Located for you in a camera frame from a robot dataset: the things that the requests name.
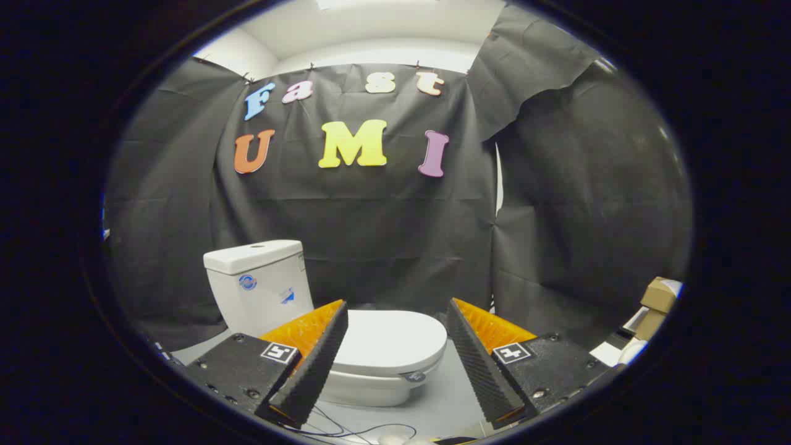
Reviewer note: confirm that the white ceramic toilet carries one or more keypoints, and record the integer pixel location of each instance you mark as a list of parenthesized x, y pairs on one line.
[(259, 296)]

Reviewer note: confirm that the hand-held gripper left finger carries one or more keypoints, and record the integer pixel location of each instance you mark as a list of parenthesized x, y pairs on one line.
[(321, 358)]

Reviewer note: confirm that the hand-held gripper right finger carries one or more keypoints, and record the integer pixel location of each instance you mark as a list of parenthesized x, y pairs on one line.
[(476, 358)]

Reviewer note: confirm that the black backdrop cloth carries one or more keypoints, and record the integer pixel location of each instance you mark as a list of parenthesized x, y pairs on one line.
[(371, 216)]

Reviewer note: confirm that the brown cardboard box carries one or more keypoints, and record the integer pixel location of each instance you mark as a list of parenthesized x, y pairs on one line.
[(660, 295), (649, 324)]

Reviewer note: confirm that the white toilet lid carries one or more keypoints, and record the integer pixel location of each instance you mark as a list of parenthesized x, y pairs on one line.
[(389, 340)]

